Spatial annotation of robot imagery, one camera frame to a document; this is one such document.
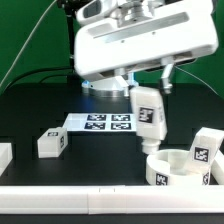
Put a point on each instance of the white marker base plate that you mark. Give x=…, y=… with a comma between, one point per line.
x=100, y=122

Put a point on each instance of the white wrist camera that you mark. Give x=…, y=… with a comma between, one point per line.
x=97, y=10

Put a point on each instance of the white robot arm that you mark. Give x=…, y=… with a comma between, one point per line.
x=106, y=85

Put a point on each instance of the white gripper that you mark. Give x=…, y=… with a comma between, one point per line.
x=145, y=35

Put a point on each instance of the white left fence bar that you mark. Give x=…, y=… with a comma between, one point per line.
x=5, y=156

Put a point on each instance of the white front fence bar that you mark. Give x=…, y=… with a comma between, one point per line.
x=111, y=200

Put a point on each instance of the white fence bar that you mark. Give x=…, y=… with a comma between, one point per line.
x=111, y=200
x=5, y=156
x=217, y=168

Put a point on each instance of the white right fence bar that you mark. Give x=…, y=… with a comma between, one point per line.
x=217, y=168

